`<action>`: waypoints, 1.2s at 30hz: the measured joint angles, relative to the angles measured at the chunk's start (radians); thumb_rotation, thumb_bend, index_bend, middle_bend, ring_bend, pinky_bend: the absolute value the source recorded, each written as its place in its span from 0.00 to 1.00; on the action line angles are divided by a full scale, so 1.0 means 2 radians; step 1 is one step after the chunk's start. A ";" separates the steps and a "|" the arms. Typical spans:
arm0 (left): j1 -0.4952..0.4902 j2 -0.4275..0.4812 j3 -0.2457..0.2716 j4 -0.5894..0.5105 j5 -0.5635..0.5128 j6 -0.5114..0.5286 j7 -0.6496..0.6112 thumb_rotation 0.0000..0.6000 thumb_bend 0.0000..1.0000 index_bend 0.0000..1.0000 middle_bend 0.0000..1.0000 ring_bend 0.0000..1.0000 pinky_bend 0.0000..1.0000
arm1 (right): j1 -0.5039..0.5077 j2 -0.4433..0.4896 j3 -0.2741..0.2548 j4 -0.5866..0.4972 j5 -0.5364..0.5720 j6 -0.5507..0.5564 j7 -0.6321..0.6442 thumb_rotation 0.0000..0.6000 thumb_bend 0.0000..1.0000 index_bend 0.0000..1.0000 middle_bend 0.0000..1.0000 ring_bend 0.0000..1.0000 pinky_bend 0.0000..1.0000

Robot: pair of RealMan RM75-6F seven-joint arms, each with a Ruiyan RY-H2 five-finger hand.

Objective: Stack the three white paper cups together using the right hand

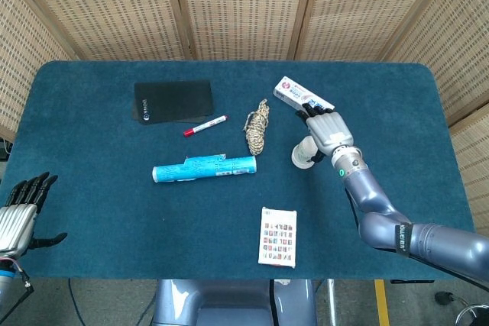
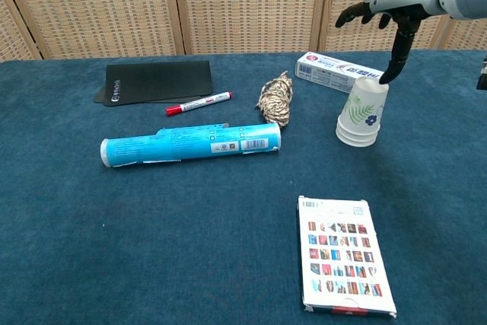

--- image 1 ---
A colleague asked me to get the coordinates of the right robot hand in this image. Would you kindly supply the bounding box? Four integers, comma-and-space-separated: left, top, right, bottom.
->
295, 100, 357, 163

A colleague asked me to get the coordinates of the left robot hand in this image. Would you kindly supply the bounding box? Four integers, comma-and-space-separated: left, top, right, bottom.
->
0, 171, 69, 259

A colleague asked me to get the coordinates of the white toothpaste box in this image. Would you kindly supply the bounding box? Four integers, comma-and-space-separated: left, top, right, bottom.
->
273, 76, 335, 113

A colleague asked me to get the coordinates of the teal velvet table cloth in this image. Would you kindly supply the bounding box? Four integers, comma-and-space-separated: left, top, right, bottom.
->
8, 60, 478, 280

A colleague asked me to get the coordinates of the white card box, picture grid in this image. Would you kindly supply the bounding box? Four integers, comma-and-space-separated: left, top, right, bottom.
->
257, 206, 298, 270

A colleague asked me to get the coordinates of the red and white marker pen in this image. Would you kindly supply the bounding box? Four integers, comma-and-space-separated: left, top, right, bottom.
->
183, 115, 229, 137

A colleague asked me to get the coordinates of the blue cardboard tube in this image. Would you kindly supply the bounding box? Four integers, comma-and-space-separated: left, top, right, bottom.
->
151, 153, 257, 185

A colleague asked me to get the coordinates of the woven bamboo folding screen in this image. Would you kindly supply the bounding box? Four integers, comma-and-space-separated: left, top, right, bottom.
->
0, 0, 489, 237

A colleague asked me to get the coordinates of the black pouch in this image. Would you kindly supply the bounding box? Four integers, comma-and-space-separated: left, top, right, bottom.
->
131, 79, 215, 127

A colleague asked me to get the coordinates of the white metal pole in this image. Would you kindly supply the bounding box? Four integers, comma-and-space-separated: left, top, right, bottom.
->
326, 279, 339, 326

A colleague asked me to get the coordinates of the yellow floor tape strip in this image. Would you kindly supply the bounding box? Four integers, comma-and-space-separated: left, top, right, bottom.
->
374, 279, 391, 326

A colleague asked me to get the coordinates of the grey-blue robot torso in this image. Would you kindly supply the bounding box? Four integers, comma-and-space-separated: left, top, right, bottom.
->
151, 279, 319, 326

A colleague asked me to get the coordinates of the black round stool base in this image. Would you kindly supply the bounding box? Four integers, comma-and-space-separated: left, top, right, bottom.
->
456, 302, 489, 326

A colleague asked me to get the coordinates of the black wrist cable with plug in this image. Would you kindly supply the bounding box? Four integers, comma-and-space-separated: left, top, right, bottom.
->
0, 264, 34, 318

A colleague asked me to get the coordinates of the beige braided rope bundle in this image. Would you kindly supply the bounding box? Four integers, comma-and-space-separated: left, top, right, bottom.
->
243, 98, 270, 157

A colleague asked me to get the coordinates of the long black power cable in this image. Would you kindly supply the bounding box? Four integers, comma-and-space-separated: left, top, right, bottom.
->
67, 279, 86, 326

